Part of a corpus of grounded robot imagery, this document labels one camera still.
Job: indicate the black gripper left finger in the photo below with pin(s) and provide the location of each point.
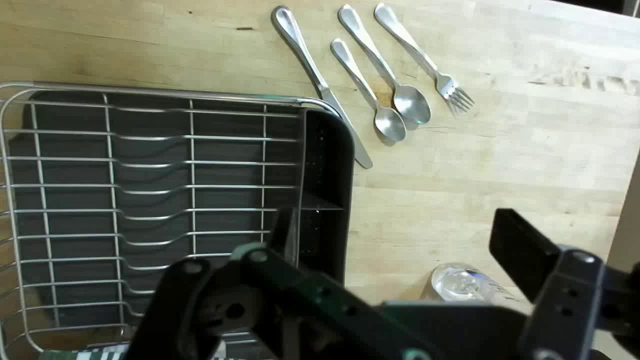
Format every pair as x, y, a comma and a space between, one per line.
201, 301

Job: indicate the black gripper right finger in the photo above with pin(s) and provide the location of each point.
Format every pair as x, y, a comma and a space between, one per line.
566, 301

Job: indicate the large silver spoon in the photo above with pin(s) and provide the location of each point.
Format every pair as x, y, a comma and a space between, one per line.
410, 103

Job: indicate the small silver spoon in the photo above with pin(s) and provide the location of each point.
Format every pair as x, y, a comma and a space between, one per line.
388, 125

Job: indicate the metal spoon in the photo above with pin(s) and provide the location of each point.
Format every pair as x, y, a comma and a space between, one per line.
406, 37

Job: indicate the clear hand sanitizer pump bottle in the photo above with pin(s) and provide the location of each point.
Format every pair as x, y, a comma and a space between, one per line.
461, 283

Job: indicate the green striped white towel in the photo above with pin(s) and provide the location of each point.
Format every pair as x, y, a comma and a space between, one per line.
93, 352

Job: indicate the silver table knife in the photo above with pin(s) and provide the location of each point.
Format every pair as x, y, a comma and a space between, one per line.
300, 46

